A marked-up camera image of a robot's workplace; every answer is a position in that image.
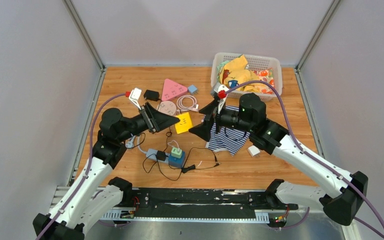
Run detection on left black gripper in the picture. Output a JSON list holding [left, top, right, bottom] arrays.
[[117, 102, 179, 143]]

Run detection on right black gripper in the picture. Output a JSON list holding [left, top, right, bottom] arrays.
[[189, 99, 254, 142]]

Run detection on yellow power adapter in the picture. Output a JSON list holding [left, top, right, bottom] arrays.
[[174, 112, 193, 134]]

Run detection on pink triangular power strip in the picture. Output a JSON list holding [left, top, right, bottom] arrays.
[[161, 78, 188, 101]]

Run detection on light blue power strip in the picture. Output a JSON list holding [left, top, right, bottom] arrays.
[[146, 148, 170, 165]]

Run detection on green cube charger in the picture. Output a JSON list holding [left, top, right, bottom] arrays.
[[170, 147, 183, 159]]

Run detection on black adapter with cable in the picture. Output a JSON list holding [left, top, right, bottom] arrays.
[[141, 127, 223, 182]]

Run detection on blue cube charger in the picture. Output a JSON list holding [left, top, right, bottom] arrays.
[[168, 151, 186, 169]]

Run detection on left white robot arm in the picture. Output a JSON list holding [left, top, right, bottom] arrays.
[[33, 103, 180, 240]]

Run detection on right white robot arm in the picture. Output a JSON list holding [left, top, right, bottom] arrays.
[[189, 93, 369, 226]]

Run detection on pink round power strip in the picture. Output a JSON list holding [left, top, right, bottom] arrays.
[[157, 100, 178, 116]]

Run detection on black adapter at back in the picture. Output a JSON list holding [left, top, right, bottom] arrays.
[[143, 89, 160, 102]]

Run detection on blue striped shirt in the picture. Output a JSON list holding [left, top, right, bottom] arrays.
[[205, 123, 250, 156]]

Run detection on light blue small charger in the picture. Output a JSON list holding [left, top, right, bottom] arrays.
[[187, 84, 198, 95]]

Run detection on white cube charger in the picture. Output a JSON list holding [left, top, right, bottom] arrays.
[[247, 145, 261, 157]]

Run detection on yellow clothes in basket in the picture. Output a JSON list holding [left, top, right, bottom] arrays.
[[216, 54, 275, 89]]

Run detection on white plastic basket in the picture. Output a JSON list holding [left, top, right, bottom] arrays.
[[210, 52, 283, 102]]

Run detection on pink coiled cable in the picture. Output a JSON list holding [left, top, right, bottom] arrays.
[[176, 94, 200, 114]]

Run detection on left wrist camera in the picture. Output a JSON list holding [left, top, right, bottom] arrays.
[[128, 87, 142, 110]]

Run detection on light blue power cord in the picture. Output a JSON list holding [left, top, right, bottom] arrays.
[[125, 132, 151, 155]]

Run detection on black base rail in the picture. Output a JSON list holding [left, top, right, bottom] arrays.
[[106, 188, 299, 224]]

